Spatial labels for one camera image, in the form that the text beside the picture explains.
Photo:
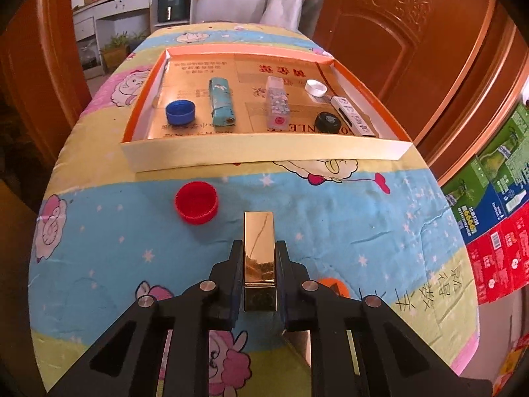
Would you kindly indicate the cartoon printed blanket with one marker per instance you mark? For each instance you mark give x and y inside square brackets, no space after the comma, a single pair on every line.
[124,235]

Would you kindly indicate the shiny gold rectangular bar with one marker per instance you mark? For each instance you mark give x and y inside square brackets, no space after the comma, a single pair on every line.
[259,248]

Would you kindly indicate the white kitchen counter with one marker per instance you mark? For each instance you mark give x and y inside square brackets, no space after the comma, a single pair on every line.
[120,8]

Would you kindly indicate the green blue beverage carton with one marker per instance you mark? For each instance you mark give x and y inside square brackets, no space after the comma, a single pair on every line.
[506,161]
[475,211]

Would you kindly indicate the clear water jug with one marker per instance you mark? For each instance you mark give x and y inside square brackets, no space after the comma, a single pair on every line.
[89,57]

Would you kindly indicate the red bottle cap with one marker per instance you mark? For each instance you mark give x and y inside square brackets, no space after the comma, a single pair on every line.
[196,209]

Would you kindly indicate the white round cap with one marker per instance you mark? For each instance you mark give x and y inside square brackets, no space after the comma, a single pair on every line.
[315,87]

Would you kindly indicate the potted green plant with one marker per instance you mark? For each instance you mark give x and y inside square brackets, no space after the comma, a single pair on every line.
[120,47]

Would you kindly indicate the blue bottle cap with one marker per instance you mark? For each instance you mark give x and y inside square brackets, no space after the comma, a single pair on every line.
[180,112]

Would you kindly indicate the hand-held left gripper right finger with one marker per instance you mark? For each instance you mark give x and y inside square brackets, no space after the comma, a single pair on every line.
[281,289]

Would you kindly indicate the red beverage carton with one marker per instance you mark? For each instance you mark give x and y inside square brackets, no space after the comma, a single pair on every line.
[504,260]

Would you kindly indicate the gold cardboard tray box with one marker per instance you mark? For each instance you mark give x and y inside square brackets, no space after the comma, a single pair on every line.
[264,153]

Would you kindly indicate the yellow packaging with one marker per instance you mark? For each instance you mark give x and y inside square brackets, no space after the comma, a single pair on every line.
[514,364]

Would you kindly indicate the dark air fryer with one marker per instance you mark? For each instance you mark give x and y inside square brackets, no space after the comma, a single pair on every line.
[173,6]

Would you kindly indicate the carved wooden door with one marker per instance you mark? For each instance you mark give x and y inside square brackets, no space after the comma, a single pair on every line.
[392,49]

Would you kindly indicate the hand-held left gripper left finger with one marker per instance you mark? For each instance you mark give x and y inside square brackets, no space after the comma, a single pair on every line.
[236,289]

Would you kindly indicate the brown wooden panel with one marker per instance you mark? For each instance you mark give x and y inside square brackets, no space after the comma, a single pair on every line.
[20,111]

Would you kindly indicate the white cartoon print tube box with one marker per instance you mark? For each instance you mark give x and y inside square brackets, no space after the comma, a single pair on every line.
[351,115]

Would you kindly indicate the teal rectangular box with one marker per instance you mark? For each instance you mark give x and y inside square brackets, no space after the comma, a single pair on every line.
[221,101]

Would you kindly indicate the black round cap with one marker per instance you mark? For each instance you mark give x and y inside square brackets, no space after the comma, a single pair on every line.
[327,122]

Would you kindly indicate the white plastic bag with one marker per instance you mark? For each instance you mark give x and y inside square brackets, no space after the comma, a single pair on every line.
[289,0]

